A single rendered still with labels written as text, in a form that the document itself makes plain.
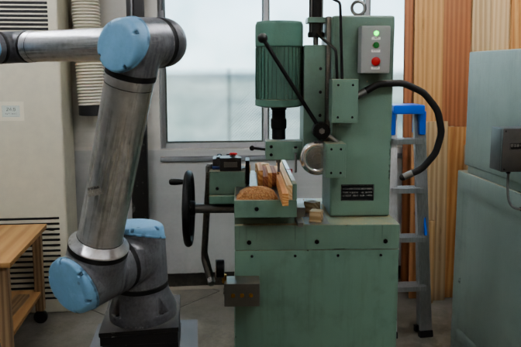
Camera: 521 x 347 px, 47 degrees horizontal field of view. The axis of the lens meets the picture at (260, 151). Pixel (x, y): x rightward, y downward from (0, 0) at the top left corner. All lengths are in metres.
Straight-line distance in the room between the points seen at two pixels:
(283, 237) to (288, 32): 0.72
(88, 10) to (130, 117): 2.11
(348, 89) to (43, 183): 1.91
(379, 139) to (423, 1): 1.64
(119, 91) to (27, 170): 2.12
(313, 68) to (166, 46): 0.92
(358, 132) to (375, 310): 0.63
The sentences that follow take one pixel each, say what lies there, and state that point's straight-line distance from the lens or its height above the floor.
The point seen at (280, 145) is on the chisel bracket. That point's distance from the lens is 2.22.
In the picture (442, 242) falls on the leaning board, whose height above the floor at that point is 0.34.
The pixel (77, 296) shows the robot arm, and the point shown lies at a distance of 1.55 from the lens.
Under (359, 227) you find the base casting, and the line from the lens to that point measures 2.13.
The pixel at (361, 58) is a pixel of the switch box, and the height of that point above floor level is 1.37.
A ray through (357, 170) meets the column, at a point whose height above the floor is 0.97.
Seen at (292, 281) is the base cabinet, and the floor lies 0.60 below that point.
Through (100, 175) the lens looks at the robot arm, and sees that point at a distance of 1.43.
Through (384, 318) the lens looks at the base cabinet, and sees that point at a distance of 2.25.
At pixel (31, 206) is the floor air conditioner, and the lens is 3.47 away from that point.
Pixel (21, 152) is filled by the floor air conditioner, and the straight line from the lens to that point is 3.43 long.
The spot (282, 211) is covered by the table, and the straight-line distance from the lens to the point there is 2.02.
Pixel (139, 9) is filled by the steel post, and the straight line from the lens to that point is 3.52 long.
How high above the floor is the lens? 1.33
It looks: 8 degrees down
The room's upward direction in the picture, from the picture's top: straight up
